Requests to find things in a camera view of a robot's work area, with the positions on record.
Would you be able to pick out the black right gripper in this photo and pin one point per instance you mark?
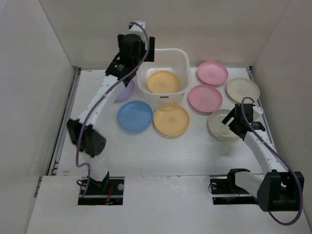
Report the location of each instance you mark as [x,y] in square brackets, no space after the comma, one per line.
[234,119]

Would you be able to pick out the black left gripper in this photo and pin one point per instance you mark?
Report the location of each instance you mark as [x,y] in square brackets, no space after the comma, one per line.
[150,57]

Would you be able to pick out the cream plate front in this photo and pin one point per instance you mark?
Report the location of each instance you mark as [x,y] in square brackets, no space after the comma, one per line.
[218,129]

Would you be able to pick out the cream plate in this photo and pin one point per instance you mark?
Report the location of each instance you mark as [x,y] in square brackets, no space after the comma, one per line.
[218,129]
[239,88]

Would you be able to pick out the cream plate back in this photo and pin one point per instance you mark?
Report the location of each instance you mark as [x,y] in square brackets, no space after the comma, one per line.
[239,88]

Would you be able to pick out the yellow plate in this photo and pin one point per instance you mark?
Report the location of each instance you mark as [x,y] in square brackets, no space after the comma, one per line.
[163,82]
[171,120]

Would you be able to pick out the pink plate front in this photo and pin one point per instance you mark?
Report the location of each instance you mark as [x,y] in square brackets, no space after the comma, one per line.
[205,98]

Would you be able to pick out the pink plate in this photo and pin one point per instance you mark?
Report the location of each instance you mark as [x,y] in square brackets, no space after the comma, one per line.
[205,98]
[212,73]

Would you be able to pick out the purple plate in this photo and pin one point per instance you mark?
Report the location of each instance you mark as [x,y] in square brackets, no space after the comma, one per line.
[127,92]

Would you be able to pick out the pink plate back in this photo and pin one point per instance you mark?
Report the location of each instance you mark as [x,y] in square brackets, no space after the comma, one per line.
[212,73]

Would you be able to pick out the blue plate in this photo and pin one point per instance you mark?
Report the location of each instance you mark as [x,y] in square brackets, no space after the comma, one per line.
[135,116]

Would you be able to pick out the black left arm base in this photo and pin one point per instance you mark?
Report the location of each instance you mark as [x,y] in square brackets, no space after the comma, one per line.
[111,194]

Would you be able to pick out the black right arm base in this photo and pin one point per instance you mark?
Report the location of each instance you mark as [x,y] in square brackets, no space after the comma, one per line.
[224,194]

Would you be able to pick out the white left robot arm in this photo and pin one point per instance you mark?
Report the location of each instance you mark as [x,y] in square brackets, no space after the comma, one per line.
[87,130]

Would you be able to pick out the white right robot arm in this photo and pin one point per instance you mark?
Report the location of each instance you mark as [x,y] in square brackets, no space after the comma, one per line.
[280,189]

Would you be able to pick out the white plastic bin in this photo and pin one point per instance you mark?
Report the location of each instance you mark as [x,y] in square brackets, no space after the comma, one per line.
[173,60]

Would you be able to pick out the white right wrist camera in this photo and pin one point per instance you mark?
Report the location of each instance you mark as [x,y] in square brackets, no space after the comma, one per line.
[257,110]

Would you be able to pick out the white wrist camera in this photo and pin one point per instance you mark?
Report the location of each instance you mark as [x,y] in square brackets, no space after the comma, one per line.
[257,110]
[137,26]

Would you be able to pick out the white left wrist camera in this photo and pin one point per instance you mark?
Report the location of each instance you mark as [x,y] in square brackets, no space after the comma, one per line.
[137,26]

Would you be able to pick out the metal rail right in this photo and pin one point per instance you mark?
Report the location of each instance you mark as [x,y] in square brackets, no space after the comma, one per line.
[250,75]

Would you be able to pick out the metal rail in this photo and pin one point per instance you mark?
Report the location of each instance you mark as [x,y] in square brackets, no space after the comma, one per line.
[250,75]
[56,153]

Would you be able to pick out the metal rail left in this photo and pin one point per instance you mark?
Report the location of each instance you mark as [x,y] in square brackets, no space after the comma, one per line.
[56,153]

